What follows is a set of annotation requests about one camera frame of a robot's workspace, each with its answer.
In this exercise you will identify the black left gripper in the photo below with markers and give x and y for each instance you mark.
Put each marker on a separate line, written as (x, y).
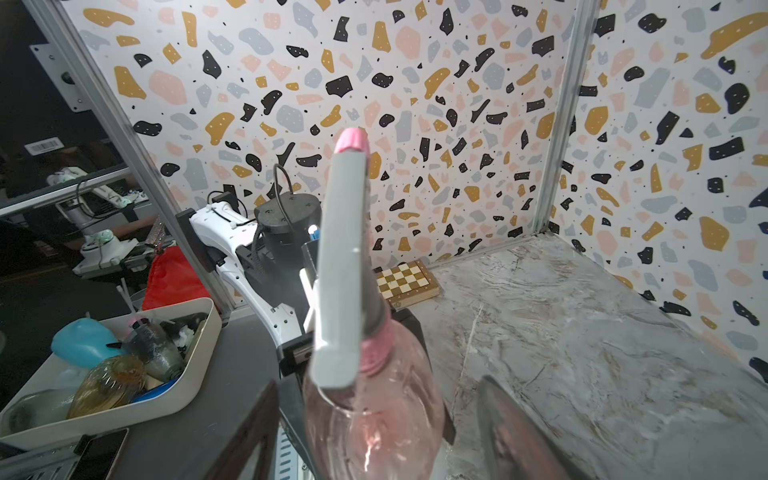
(293, 360)

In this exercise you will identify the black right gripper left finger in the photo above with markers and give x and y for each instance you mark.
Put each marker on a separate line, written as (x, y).
(251, 449)

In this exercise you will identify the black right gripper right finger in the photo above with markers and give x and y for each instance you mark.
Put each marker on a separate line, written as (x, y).
(513, 445)

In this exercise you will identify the pink spray nozzle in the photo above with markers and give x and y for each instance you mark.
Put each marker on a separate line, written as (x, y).
(353, 333)

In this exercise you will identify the pink spray bottle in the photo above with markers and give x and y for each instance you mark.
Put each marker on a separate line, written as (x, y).
(388, 424)

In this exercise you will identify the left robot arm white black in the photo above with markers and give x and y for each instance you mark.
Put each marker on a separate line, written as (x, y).
(263, 258)

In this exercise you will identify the white storage bin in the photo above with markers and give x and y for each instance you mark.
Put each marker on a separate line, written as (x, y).
(37, 415)

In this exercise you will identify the clear bottle in bin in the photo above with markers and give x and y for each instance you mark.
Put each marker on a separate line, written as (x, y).
(149, 343)

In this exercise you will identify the wooden chessboard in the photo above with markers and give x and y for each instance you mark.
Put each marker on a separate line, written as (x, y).
(407, 284)

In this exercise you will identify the red cloth item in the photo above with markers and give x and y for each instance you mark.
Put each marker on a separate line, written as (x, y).
(172, 280)

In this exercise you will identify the amber bottle in bin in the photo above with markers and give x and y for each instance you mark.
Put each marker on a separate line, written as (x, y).
(113, 383)

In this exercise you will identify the smartphone on desk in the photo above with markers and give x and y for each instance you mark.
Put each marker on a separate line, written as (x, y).
(97, 455)

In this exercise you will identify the teal bottle in bin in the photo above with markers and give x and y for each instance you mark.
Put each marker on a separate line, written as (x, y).
(85, 343)

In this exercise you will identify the aluminium corner post left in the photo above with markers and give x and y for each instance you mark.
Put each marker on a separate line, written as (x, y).
(585, 19)

